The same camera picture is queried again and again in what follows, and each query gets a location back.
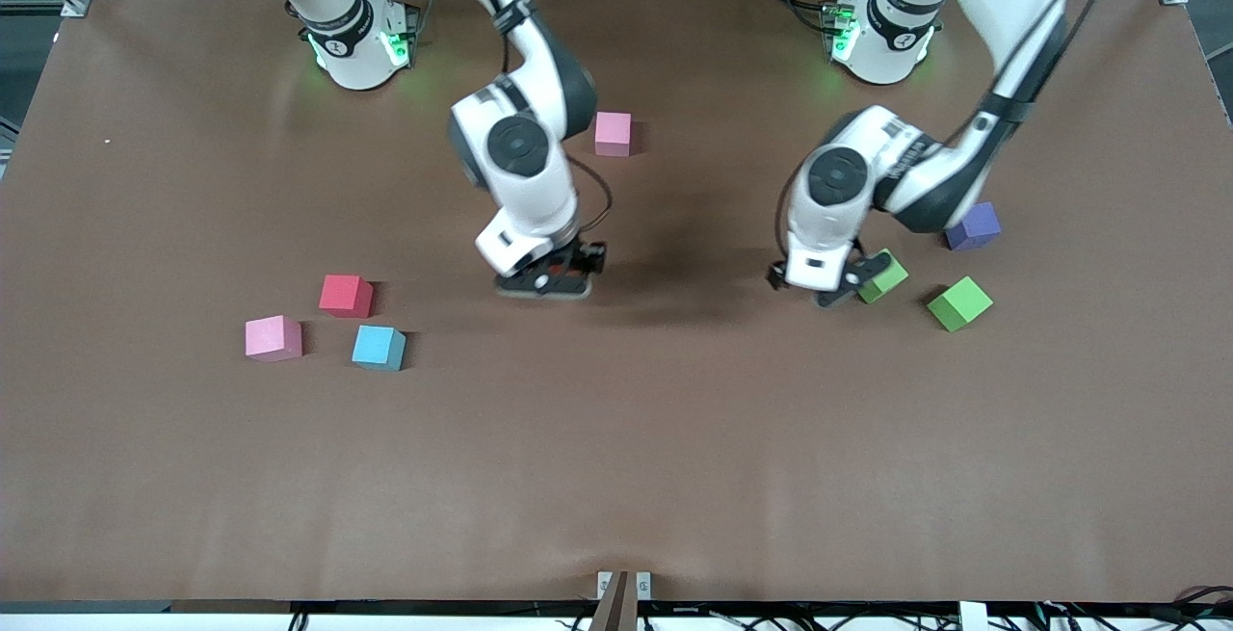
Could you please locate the green foam block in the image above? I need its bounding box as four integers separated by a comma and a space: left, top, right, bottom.
855, 248, 909, 305
927, 276, 994, 332

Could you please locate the light blue foam block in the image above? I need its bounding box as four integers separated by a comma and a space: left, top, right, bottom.
352, 325, 407, 372

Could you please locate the purple foam block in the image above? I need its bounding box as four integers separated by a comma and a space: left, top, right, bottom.
944, 201, 1003, 251

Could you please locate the light pink foam block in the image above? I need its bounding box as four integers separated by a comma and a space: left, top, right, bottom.
594, 111, 633, 158
245, 315, 303, 363

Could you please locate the red foam block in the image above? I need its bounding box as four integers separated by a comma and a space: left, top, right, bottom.
319, 274, 375, 319

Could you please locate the brown wooden strip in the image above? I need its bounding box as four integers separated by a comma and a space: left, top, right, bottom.
590, 571, 639, 631

